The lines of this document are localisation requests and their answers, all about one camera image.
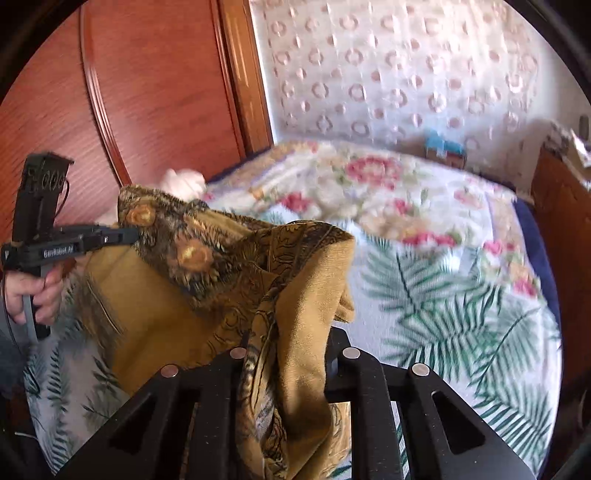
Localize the white circle-patterned curtain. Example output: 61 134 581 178
249 1 545 189

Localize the red wooden headboard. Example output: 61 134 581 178
1 1 273 239

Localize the person's left hand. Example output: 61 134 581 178
4 264 64 326

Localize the dark blue blanket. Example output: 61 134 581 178
514 199 562 338

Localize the white pillow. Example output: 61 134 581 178
158 169 206 201

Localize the floral palm-leaf bedsheet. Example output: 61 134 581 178
27 142 561 473

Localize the blue tissue box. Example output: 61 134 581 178
424 131 467 170

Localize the brown wooden sideboard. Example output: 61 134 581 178
530 146 591 393

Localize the mustard patterned scarf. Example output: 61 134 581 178
75 186 356 479

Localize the cardboard box on sideboard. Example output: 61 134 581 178
546 121 590 169

